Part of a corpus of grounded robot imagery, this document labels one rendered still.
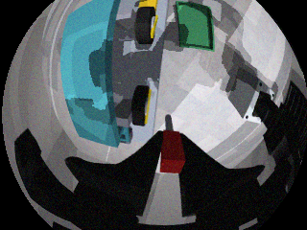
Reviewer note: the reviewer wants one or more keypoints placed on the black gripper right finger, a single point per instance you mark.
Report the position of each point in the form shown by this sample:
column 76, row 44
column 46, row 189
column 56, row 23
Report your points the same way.
column 203, row 180

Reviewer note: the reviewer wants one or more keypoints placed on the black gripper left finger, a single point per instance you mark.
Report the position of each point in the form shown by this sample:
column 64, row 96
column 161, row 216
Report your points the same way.
column 130, row 180

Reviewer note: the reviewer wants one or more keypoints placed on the grey ramp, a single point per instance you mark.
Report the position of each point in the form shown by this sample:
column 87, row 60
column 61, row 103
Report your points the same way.
column 134, row 64

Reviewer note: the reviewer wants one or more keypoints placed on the red-headed metal pin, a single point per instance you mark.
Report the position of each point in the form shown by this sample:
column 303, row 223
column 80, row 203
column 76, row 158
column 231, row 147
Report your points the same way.
column 172, row 153

